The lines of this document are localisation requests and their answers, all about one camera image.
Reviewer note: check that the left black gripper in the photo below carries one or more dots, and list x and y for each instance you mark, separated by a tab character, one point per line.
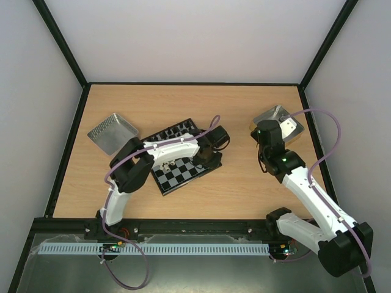
214	165

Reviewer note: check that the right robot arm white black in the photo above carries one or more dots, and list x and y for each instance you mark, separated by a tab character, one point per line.
339	241

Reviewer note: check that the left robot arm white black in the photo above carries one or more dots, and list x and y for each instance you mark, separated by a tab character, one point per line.
173	157

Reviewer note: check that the pile of white pieces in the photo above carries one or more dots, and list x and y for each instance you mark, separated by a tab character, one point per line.
167	166

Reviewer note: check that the black silver chess board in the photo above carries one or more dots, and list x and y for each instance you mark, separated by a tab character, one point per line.
184	171

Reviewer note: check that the gold square tin box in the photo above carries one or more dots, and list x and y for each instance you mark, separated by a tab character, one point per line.
278	113

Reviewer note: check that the silver embossed tin lid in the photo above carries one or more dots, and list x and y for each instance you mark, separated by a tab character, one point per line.
112	134

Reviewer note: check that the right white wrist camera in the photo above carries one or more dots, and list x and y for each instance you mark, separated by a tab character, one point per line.
288	128

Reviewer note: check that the light blue slotted cable duct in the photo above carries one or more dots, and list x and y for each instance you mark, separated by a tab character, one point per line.
155	249

